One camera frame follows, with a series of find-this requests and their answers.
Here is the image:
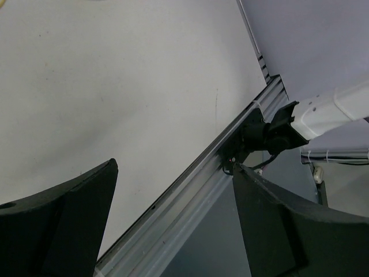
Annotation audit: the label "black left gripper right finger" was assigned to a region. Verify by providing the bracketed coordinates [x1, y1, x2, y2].
[233, 163, 368, 276]

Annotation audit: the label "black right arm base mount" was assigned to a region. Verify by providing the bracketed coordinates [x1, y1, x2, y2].
[220, 108, 267, 175]

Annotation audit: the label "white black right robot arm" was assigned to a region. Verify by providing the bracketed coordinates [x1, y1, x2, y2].
[242, 80, 368, 155]

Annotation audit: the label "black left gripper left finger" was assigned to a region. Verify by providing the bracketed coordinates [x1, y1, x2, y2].
[1, 159, 118, 276]

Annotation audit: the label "grey background frame wires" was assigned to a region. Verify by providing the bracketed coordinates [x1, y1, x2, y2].
[299, 145, 369, 208]

